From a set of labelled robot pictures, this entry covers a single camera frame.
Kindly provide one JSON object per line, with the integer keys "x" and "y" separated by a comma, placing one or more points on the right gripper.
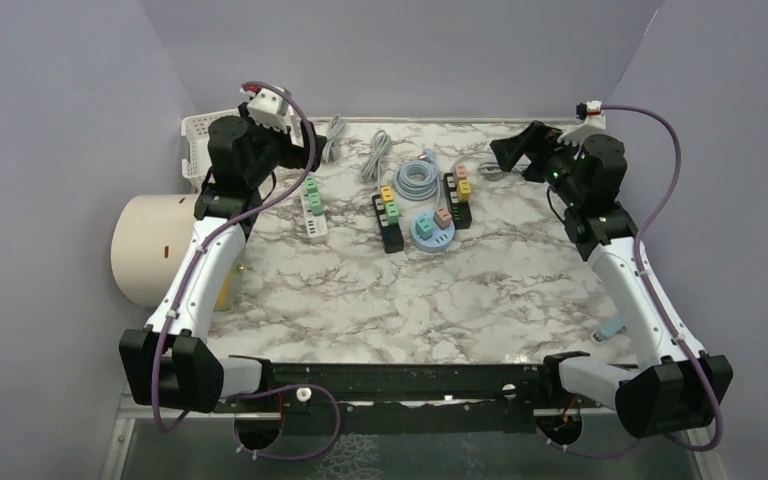
{"x": 541, "y": 141}

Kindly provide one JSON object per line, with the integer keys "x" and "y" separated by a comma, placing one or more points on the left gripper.
{"x": 295, "y": 156}

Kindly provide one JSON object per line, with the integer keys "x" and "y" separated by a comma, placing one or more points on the black power strip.
{"x": 461, "y": 212}
{"x": 391, "y": 235}

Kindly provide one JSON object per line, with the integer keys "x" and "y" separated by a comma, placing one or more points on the blue round power socket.
{"x": 439, "y": 241}

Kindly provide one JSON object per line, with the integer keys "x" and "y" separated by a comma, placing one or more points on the yellow plug adapter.
{"x": 386, "y": 194}
{"x": 463, "y": 190}

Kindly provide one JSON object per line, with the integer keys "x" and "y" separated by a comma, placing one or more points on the pink plug adapter round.
{"x": 442, "y": 218}

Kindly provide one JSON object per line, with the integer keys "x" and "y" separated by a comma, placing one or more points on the teal plug adapter round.
{"x": 424, "y": 227}

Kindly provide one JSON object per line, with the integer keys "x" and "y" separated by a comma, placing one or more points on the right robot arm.
{"x": 677, "y": 385}

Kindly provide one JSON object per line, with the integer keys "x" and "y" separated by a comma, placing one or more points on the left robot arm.
{"x": 168, "y": 363}

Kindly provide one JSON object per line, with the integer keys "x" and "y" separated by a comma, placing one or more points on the green plug adapter white strip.
{"x": 313, "y": 196}

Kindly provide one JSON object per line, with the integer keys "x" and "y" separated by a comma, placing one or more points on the white power strip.
{"x": 315, "y": 223}

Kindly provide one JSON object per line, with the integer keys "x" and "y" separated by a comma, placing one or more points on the white plastic basket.
{"x": 196, "y": 162}

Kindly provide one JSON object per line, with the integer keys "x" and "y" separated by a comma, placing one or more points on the cream cylinder container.
{"x": 150, "y": 239}

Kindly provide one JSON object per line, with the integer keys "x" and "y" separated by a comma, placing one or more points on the light blue small device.
{"x": 608, "y": 330}

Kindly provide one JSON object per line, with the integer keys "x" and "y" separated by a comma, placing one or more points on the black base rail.
{"x": 309, "y": 399}

